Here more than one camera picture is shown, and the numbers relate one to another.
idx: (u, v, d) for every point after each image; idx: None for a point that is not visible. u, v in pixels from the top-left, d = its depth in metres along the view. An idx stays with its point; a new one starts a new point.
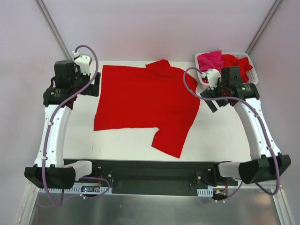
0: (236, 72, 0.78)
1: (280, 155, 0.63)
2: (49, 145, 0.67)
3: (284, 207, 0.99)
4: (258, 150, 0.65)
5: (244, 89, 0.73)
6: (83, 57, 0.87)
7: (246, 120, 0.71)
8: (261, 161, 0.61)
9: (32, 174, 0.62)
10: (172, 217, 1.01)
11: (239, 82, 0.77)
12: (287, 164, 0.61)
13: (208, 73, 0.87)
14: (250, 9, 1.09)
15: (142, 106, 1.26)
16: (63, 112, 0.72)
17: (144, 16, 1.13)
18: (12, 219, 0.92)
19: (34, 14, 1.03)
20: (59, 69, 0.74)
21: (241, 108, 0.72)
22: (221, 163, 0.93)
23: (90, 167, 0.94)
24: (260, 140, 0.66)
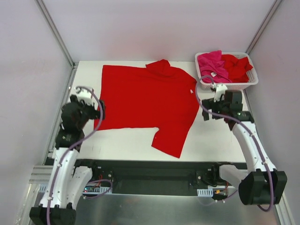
0: (238, 98, 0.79)
1: (275, 170, 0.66)
2: (56, 184, 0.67)
3: (284, 207, 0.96)
4: (253, 165, 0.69)
5: (240, 114, 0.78)
6: (84, 92, 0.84)
7: (241, 139, 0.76)
8: (257, 175, 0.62)
9: (36, 215, 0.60)
10: (172, 217, 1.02)
11: (239, 108, 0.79)
12: (282, 179, 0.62)
13: (218, 87, 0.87)
14: (251, 8, 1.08)
15: (142, 106, 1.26)
16: (71, 154, 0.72)
17: (144, 16, 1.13)
18: (13, 219, 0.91)
19: (34, 14, 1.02)
20: (66, 119, 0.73)
21: (237, 130, 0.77)
22: (222, 165, 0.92)
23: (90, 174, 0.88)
24: (255, 156, 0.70)
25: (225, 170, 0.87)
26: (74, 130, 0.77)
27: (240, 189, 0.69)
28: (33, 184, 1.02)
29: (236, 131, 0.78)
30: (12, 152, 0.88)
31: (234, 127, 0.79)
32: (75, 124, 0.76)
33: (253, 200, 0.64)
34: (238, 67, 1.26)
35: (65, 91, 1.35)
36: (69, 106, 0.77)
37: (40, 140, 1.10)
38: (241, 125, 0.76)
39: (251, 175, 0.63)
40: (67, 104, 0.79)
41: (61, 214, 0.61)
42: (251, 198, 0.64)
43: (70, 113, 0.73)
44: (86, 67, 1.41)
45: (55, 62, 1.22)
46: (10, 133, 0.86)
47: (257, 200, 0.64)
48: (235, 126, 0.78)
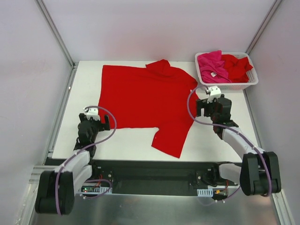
0: (227, 111, 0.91)
1: (266, 152, 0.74)
2: (69, 161, 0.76)
3: (284, 206, 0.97)
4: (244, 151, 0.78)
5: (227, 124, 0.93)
6: (93, 111, 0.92)
7: (231, 138, 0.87)
8: (249, 156, 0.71)
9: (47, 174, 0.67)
10: (172, 217, 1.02)
11: (227, 117, 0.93)
12: (273, 156, 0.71)
13: (212, 91, 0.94)
14: (250, 8, 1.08)
15: (142, 106, 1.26)
16: (86, 153, 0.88)
17: (144, 16, 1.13)
18: (12, 220, 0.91)
19: (34, 14, 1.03)
20: (82, 135, 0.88)
21: (226, 134, 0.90)
22: (221, 164, 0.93)
23: (89, 171, 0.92)
24: (245, 145, 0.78)
25: (225, 168, 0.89)
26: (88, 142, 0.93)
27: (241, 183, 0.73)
28: (33, 184, 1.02)
29: (224, 135, 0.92)
30: (12, 152, 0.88)
31: (223, 133, 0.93)
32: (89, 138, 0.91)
33: (254, 183, 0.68)
34: (238, 67, 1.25)
35: (65, 91, 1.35)
36: (84, 124, 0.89)
37: (41, 140, 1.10)
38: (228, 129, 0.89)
39: (244, 158, 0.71)
40: (81, 122, 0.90)
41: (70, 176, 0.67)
42: (252, 184, 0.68)
43: (85, 131, 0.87)
44: (86, 67, 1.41)
45: (55, 62, 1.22)
46: (9, 133, 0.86)
47: (258, 184, 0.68)
48: (223, 131, 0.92)
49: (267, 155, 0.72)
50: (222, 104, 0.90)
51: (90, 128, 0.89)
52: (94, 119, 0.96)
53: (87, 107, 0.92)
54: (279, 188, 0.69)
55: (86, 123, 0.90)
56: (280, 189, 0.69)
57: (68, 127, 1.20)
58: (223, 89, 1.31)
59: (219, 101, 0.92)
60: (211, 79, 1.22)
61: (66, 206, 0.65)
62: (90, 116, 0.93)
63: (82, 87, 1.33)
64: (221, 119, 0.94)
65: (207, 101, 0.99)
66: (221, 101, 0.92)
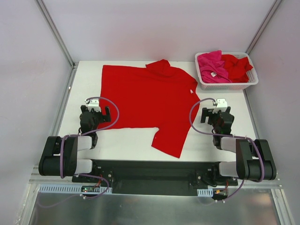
0: (228, 125, 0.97)
1: (257, 140, 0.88)
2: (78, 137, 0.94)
3: (284, 206, 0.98)
4: (237, 138, 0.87)
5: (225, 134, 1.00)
6: (93, 102, 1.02)
7: (228, 142, 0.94)
8: (243, 143, 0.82)
9: (54, 138, 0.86)
10: (172, 217, 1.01)
11: (228, 131, 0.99)
12: (263, 142, 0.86)
13: (220, 103, 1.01)
14: (250, 9, 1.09)
15: (142, 106, 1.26)
16: (88, 139, 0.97)
17: (144, 16, 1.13)
18: (12, 219, 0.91)
19: (34, 14, 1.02)
20: (84, 125, 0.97)
21: (224, 140, 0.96)
22: (222, 162, 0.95)
23: (90, 165, 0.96)
24: None
25: (226, 165, 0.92)
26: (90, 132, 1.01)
27: (238, 169, 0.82)
28: (33, 184, 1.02)
29: (222, 145, 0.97)
30: (12, 153, 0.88)
31: (221, 142, 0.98)
32: (91, 128, 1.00)
33: (250, 167, 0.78)
34: (238, 67, 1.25)
35: (65, 91, 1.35)
36: (85, 114, 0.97)
37: (41, 140, 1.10)
38: (226, 137, 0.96)
39: (238, 143, 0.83)
40: (82, 113, 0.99)
41: (72, 142, 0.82)
42: (248, 168, 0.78)
43: (86, 121, 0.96)
44: (86, 67, 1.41)
45: (55, 62, 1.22)
46: (9, 133, 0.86)
47: (253, 168, 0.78)
48: (221, 141, 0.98)
49: (259, 142, 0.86)
50: (225, 119, 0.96)
51: (91, 119, 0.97)
52: (95, 111, 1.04)
53: (88, 99, 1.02)
54: (274, 174, 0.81)
55: (88, 114, 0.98)
56: (275, 172, 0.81)
57: (68, 127, 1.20)
58: (223, 89, 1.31)
59: (221, 115, 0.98)
60: (211, 79, 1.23)
61: (68, 167, 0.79)
62: (91, 107, 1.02)
63: (82, 87, 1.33)
64: (221, 131, 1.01)
65: (213, 111, 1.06)
66: (223, 115, 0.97)
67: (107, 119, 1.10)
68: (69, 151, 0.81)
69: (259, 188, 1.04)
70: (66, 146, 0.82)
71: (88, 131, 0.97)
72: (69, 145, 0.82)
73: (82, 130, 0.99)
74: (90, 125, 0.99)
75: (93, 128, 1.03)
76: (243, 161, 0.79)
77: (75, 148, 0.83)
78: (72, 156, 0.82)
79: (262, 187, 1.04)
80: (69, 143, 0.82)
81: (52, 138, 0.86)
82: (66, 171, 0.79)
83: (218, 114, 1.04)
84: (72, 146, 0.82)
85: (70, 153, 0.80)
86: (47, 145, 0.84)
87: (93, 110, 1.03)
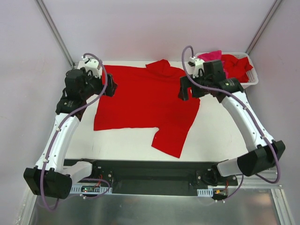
0: (219, 67, 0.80)
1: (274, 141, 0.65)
2: (53, 149, 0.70)
3: (284, 206, 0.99)
4: (253, 142, 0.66)
5: (228, 84, 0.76)
6: (92, 62, 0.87)
7: (236, 113, 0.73)
8: (258, 151, 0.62)
9: (31, 176, 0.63)
10: (172, 217, 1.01)
11: (222, 76, 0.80)
12: (281, 146, 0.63)
13: (196, 61, 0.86)
14: (250, 8, 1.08)
15: (142, 106, 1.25)
16: (71, 120, 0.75)
17: (145, 16, 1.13)
18: (12, 220, 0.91)
19: (34, 14, 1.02)
20: (69, 83, 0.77)
21: (228, 103, 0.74)
22: (220, 163, 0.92)
23: (89, 169, 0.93)
24: (253, 131, 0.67)
25: (223, 164, 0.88)
26: (76, 97, 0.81)
27: (240, 164, 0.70)
28: None
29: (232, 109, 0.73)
30: (11, 153, 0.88)
31: (225, 101, 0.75)
32: (78, 92, 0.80)
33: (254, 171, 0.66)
34: (238, 67, 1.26)
35: None
36: (73, 71, 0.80)
37: (41, 140, 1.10)
38: (233, 98, 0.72)
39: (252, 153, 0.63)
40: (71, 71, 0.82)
41: (54, 179, 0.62)
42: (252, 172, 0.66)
43: (73, 77, 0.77)
44: None
45: (54, 62, 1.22)
46: (9, 133, 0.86)
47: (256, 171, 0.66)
48: (225, 99, 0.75)
49: (277, 147, 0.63)
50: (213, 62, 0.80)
51: (79, 77, 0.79)
52: (93, 76, 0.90)
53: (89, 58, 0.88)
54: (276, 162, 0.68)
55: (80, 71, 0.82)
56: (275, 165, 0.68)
57: None
58: None
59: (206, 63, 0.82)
60: None
61: (62, 195, 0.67)
62: (89, 67, 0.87)
63: None
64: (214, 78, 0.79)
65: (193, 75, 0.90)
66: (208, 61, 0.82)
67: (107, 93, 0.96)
68: (55, 188, 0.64)
69: (259, 188, 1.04)
70: (48, 184, 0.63)
71: (75, 111, 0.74)
72: (52, 184, 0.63)
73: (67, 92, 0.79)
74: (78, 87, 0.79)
75: (82, 97, 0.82)
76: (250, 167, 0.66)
77: (60, 183, 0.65)
78: (63, 183, 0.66)
79: (262, 187, 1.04)
80: (50, 181, 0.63)
81: (29, 172, 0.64)
82: (63, 196, 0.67)
83: (206, 69, 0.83)
84: (57, 183, 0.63)
85: (58, 189, 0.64)
86: (29, 182, 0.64)
87: (91, 71, 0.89)
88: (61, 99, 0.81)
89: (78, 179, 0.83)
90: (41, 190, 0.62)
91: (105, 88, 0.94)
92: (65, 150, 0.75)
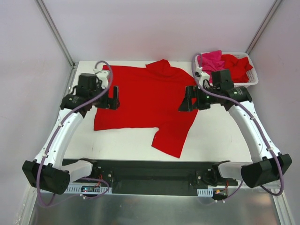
0: (227, 76, 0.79)
1: (280, 154, 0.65)
2: (53, 144, 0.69)
3: (284, 206, 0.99)
4: (258, 153, 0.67)
5: (236, 93, 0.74)
6: (103, 72, 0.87)
7: (241, 121, 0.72)
8: (263, 164, 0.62)
9: (29, 169, 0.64)
10: (172, 217, 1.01)
11: (230, 85, 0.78)
12: (287, 160, 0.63)
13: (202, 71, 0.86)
14: (250, 8, 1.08)
15: (142, 106, 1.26)
16: (74, 117, 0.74)
17: (144, 16, 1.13)
18: (12, 220, 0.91)
19: (34, 14, 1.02)
20: (82, 79, 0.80)
21: (235, 112, 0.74)
22: (221, 164, 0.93)
23: (89, 169, 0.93)
24: (259, 142, 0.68)
25: (224, 166, 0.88)
26: (83, 96, 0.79)
27: (243, 175, 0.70)
28: None
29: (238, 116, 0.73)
30: (11, 153, 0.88)
31: (232, 109, 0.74)
32: (87, 91, 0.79)
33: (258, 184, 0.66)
34: (238, 67, 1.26)
35: (65, 91, 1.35)
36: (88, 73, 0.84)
37: (41, 140, 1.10)
38: (240, 107, 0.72)
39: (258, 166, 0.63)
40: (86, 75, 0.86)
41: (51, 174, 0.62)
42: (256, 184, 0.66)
43: (88, 75, 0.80)
44: (86, 67, 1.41)
45: (54, 61, 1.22)
46: (9, 133, 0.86)
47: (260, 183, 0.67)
48: (232, 107, 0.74)
49: (282, 162, 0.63)
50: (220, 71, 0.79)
51: (93, 78, 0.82)
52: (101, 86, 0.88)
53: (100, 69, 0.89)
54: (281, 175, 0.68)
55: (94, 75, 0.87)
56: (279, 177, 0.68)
57: None
58: None
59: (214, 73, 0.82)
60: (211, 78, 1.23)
61: (59, 191, 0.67)
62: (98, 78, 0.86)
63: None
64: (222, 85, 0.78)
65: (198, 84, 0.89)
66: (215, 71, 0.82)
67: (111, 106, 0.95)
68: (52, 183, 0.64)
69: (259, 188, 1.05)
70: (46, 178, 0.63)
71: (79, 107, 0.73)
72: (50, 179, 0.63)
73: (77, 90, 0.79)
74: (88, 87, 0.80)
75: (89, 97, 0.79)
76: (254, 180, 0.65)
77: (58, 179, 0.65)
78: (61, 180, 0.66)
79: (262, 187, 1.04)
80: (48, 176, 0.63)
81: (27, 165, 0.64)
82: (59, 192, 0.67)
83: (214, 78, 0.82)
84: (54, 178, 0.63)
85: (55, 185, 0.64)
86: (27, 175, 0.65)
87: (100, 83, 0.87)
88: (66, 95, 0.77)
89: (78, 177, 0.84)
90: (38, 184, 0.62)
91: (109, 101, 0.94)
92: (65, 146, 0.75)
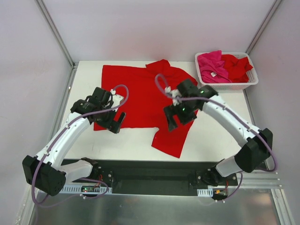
0: (190, 83, 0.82)
1: (260, 131, 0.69)
2: (56, 144, 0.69)
3: (284, 207, 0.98)
4: (242, 137, 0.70)
5: (204, 91, 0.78)
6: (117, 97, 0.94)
7: (217, 115, 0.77)
8: (249, 144, 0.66)
9: (28, 165, 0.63)
10: (172, 217, 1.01)
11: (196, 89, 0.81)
12: (269, 134, 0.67)
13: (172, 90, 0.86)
14: (250, 8, 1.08)
15: (142, 106, 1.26)
16: (82, 122, 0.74)
17: (144, 16, 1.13)
18: (12, 220, 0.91)
19: (34, 14, 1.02)
20: (98, 90, 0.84)
21: (208, 108, 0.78)
22: (218, 164, 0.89)
23: (89, 170, 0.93)
24: (239, 126, 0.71)
25: (221, 164, 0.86)
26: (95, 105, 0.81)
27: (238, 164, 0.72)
28: None
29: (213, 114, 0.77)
30: (11, 153, 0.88)
31: (205, 107, 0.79)
32: (100, 102, 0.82)
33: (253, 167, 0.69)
34: (238, 67, 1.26)
35: (65, 91, 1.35)
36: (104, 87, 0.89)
37: (40, 140, 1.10)
38: (211, 102, 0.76)
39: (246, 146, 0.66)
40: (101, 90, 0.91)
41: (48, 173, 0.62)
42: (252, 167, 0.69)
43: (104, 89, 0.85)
44: (86, 67, 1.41)
45: (54, 61, 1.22)
46: (9, 133, 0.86)
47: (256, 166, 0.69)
48: (204, 106, 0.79)
49: (266, 135, 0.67)
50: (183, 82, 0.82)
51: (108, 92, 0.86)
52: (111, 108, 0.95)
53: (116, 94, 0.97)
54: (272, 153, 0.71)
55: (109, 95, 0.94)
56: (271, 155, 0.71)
57: None
58: (223, 89, 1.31)
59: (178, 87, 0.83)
60: (211, 79, 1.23)
61: (51, 192, 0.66)
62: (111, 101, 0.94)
63: (82, 87, 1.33)
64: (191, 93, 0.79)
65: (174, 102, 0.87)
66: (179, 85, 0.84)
67: (113, 128, 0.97)
68: (47, 183, 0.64)
69: (259, 188, 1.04)
70: (42, 176, 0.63)
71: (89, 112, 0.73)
72: (46, 178, 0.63)
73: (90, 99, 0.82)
74: (102, 99, 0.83)
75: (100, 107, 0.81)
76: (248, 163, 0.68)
77: (54, 179, 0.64)
78: (55, 181, 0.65)
79: (262, 187, 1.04)
80: (44, 175, 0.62)
81: (27, 160, 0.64)
82: (52, 193, 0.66)
83: (179, 91, 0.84)
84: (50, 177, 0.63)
85: (48, 184, 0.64)
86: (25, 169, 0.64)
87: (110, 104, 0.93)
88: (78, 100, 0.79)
89: (76, 177, 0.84)
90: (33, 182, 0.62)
91: (112, 123, 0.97)
92: (68, 149, 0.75)
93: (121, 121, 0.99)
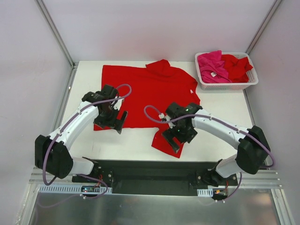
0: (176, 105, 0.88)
1: (250, 130, 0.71)
2: (69, 126, 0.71)
3: (284, 207, 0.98)
4: (234, 140, 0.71)
5: (188, 108, 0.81)
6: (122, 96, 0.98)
7: (207, 126, 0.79)
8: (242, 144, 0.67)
9: (40, 144, 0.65)
10: (172, 217, 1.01)
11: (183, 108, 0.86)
12: (258, 131, 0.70)
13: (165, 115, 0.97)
14: (250, 8, 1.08)
15: (142, 106, 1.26)
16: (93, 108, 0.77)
17: (144, 16, 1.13)
18: (12, 220, 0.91)
19: (34, 14, 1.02)
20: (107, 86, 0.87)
21: (197, 122, 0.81)
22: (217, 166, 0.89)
23: (90, 168, 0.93)
24: (229, 130, 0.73)
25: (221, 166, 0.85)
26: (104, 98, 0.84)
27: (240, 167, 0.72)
28: (33, 184, 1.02)
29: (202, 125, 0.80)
30: (11, 153, 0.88)
31: (194, 123, 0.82)
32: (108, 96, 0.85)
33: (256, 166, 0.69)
34: (238, 67, 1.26)
35: (65, 91, 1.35)
36: None
37: None
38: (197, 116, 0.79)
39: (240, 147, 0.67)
40: None
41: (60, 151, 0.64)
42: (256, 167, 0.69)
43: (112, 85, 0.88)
44: (86, 67, 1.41)
45: (54, 62, 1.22)
46: (9, 133, 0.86)
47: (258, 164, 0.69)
48: (193, 121, 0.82)
49: (256, 133, 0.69)
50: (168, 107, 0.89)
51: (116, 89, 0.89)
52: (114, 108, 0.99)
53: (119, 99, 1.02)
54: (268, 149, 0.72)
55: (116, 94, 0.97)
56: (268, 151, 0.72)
57: None
58: (223, 89, 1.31)
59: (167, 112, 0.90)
60: (211, 79, 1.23)
61: (61, 173, 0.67)
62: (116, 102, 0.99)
63: (81, 87, 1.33)
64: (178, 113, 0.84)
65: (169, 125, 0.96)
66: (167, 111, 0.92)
67: (116, 126, 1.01)
68: (57, 162, 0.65)
69: (259, 188, 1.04)
70: (54, 156, 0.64)
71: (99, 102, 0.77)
72: (57, 157, 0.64)
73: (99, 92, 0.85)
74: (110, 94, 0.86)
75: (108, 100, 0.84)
76: (250, 163, 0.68)
77: (63, 159, 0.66)
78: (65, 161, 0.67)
79: (262, 187, 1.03)
80: (56, 153, 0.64)
81: (40, 140, 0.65)
82: (61, 175, 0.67)
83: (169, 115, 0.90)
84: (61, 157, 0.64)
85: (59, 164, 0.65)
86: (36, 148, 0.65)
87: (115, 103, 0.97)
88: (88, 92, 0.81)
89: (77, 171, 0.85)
90: (45, 160, 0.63)
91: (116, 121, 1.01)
92: (78, 135, 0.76)
93: (123, 119, 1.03)
